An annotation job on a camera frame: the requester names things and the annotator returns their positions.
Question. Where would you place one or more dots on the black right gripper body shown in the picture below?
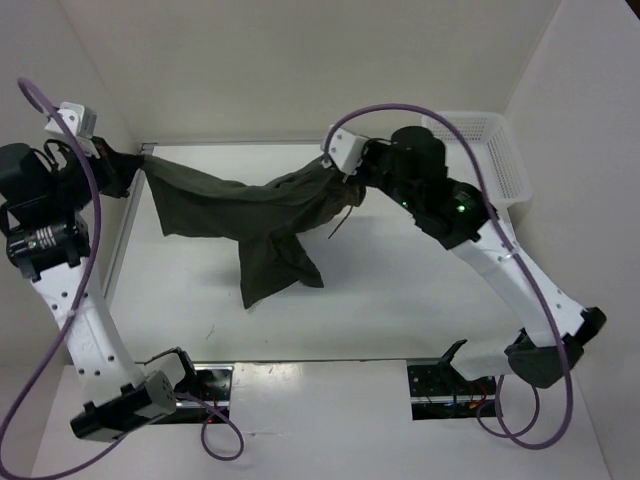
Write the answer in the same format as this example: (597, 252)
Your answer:
(374, 168)

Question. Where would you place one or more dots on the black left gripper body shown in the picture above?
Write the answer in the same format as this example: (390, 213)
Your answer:
(109, 181)

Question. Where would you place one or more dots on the dark olive green shorts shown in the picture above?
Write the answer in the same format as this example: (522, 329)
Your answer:
(265, 221)

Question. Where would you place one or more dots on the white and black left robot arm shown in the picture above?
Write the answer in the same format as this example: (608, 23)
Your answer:
(51, 245)

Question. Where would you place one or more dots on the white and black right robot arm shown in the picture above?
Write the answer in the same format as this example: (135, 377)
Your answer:
(411, 170)

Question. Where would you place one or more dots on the white perforated plastic basket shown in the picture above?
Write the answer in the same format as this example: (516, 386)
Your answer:
(489, 137)

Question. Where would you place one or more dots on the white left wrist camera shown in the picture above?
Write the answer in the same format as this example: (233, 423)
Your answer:
(79, 119)

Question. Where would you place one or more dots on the aluminium table edge rail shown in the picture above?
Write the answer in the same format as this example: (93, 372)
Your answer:
(117, 258)

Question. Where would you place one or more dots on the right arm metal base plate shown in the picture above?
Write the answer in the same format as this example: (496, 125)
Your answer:
(441, 394)

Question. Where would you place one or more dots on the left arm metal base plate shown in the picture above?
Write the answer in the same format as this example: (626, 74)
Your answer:
(213, 385)

